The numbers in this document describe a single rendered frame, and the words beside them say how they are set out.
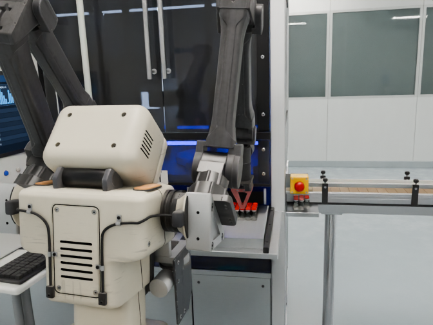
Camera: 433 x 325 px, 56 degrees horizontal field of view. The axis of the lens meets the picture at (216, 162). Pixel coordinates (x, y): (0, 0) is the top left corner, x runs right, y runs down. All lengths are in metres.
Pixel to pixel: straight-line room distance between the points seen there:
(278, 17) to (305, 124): 4.71
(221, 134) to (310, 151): 5.47
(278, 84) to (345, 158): 4.84
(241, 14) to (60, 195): 0.53
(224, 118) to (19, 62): 0.42
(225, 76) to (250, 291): 1.17
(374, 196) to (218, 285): 0.77
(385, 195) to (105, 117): 1.29
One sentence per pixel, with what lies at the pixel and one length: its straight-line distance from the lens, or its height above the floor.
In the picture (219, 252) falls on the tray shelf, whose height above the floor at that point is 0.88.
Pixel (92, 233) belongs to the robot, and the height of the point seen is 1.16.
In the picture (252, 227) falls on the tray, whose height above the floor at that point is 0.88.
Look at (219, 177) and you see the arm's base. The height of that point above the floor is 1.24.
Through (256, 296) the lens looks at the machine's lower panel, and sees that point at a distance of 1.87.
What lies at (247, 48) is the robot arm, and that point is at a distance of 1.05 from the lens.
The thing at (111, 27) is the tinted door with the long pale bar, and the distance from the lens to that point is 1.78.
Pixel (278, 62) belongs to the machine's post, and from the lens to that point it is 1.61.
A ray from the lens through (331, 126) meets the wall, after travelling 6.28.
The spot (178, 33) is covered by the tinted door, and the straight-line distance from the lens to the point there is 1.68.
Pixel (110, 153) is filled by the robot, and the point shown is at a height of 1.30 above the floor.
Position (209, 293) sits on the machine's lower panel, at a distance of 1.90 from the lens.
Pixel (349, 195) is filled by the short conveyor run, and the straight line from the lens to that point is 1.81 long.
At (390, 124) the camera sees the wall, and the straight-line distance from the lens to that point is 6.40.
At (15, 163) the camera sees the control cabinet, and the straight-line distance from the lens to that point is 1.73.
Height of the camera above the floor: 1.44
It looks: 12 degrees down
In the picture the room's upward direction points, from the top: 2 degrees counter-clockwise
